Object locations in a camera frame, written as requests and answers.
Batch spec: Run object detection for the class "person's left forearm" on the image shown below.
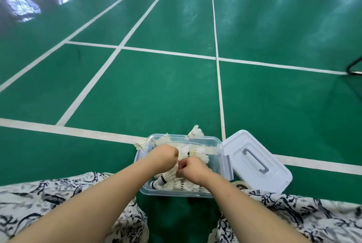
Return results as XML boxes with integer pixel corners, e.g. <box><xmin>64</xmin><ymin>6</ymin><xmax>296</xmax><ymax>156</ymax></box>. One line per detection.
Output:
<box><xmin>8</xmin><ymin>153</ymin><xmax>159</xmax><ymax>243</ymax></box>

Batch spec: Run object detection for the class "person's right forearm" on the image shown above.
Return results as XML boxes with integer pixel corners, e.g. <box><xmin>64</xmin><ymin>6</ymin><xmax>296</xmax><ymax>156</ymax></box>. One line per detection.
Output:
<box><xmin>198</xmin><ymin>170</ymin><xmax>312</xmax><ymax>243</ymax></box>

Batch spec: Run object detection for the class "black white patterned garment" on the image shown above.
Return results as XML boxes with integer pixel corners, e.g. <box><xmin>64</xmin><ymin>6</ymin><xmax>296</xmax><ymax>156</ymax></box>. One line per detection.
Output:
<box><xmin>0</xmin><ymin>171</ymin><xmax>362</xmax><ymax>243</ymax></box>

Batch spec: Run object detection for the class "white plastic box lid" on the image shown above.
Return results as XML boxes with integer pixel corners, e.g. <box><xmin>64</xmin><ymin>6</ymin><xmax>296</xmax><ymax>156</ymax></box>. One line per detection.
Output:
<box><xmin>222</xmin><ymin>129</ymin><xmax>293</xmax><ymax>194</ymax></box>

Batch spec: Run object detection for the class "person's left hand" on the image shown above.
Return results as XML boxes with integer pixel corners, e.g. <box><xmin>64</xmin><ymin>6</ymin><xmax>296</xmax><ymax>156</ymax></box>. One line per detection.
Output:
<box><xmin>146</xmin><ymin>144</ymin><xmax>180</xmax><ymax>171</ymax></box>

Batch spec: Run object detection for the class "black metal stand frame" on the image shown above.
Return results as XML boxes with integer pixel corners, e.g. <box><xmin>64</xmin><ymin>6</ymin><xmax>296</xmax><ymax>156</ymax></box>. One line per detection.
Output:
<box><xmin>346</xmin><ymin>56</ymin><xmax>362</xmax><ymax>76</ymax></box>

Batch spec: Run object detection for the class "pile of white shuttlecocks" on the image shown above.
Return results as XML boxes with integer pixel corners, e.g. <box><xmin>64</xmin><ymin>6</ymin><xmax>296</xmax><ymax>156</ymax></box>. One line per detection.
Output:
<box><xmin>147</xmin><ymin>136</ymin><xmax>216</xmax><ymax>192</ymax></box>

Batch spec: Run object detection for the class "clear plastic storage box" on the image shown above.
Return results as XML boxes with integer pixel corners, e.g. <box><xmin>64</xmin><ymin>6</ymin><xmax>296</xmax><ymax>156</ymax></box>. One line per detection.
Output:
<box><xmin>133</xmin><ymin>134</ymin><xmax>234</xmax><ymax>198</ymax></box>

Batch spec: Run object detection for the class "clear tape roll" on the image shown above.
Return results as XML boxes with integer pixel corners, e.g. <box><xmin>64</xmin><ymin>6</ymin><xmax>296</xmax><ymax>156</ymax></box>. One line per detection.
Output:
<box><xmin>231</xmin><ymin>181</ymin><xmax>250</xmax><ymax>192</ymax></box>

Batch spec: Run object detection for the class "white shuttlecock black band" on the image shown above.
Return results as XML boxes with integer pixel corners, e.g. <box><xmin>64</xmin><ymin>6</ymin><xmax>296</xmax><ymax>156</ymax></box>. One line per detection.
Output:
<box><xmin>157</xmin><ymin>170</ymin><xmax>178</xmax><ymax>187</ymax></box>

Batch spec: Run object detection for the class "person's right hand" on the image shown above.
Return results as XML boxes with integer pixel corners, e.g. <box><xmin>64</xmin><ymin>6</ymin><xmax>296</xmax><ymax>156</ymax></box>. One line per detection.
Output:
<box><xmin>176</xmin><ymin>157</ymin><xmax>212</xmax><ymax>180</ymax></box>

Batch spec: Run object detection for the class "white feather shuttlecock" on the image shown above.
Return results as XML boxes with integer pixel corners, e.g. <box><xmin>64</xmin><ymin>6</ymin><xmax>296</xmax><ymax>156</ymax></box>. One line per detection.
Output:
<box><xmin>133</xmin><ymin>138</ymin><xmax>148</xmax><ymax>152</ymax></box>
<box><xmin>188</xmin><ymin>125</ymin><xmax>205</xmax><ymax>138</ymax></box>

